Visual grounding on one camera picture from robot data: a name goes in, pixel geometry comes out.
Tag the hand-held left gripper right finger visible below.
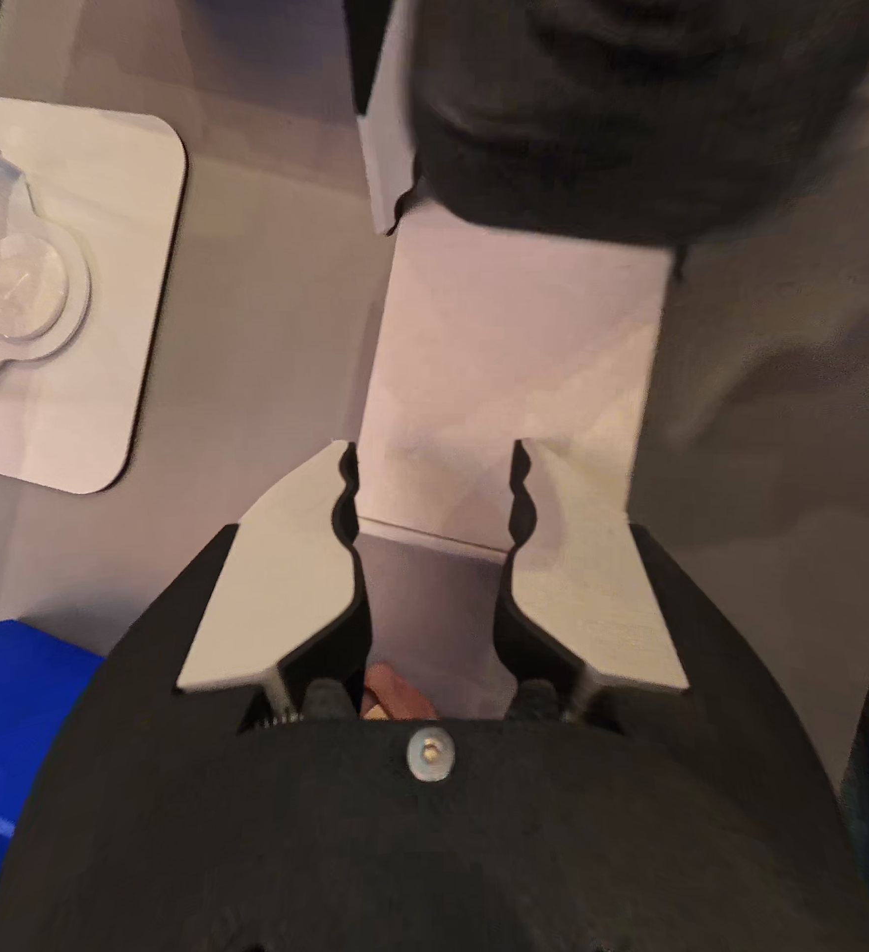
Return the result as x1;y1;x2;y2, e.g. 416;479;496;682
494;439;690;721

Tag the white cardboard box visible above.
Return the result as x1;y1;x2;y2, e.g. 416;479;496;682
356;201;677;553

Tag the clear acrylic bracket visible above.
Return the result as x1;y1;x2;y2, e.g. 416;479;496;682
0;122;93;395

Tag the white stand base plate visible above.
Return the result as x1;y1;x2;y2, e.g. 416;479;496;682
0;97;188;494

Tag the person's left hand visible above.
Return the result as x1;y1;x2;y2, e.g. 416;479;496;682
363;664;439;720

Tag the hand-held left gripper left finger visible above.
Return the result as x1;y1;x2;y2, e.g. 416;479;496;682
174;440;372;718

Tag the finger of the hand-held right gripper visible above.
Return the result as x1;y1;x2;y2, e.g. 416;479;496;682
358;0;425;237

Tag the blue plastic bin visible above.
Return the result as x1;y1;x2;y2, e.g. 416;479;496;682
0;621;104;946

